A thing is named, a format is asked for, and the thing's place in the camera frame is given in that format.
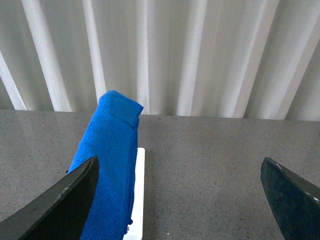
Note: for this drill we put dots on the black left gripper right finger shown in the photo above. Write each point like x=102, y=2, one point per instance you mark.
x=294, y=201

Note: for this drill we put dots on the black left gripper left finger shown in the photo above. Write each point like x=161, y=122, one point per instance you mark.
x=60, y=213

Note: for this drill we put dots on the blue microfiber cloth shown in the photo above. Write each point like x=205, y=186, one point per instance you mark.
x=112, y=137

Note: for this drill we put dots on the white towel rack stand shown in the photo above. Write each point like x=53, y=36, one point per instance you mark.
x=135, y=230

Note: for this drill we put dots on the white curtain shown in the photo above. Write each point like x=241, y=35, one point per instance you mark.
x=255, y=59

